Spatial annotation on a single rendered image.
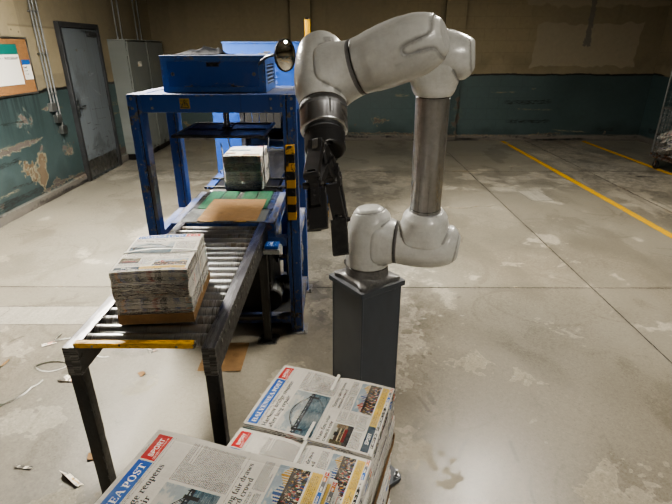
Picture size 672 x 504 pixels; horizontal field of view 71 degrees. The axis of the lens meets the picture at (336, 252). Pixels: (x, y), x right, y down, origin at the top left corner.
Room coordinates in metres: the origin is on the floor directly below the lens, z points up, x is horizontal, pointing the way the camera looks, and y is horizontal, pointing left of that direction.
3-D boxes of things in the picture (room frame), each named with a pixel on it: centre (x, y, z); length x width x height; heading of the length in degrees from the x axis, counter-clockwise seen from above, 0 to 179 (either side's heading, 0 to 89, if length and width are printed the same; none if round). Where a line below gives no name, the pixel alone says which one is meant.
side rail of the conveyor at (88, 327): (2.09, 0.96, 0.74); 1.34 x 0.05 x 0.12; 0
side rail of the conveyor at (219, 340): (2.09, 0.45, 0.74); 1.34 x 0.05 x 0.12; 0
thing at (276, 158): (4.24, 0.69, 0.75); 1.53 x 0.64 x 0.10; 0
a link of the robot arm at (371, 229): (1.58, -0.12, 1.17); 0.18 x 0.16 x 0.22; 74
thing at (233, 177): (3.68, 0.70, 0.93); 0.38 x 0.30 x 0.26; 0
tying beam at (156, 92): (3.10, 0.70, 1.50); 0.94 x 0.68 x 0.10; 90
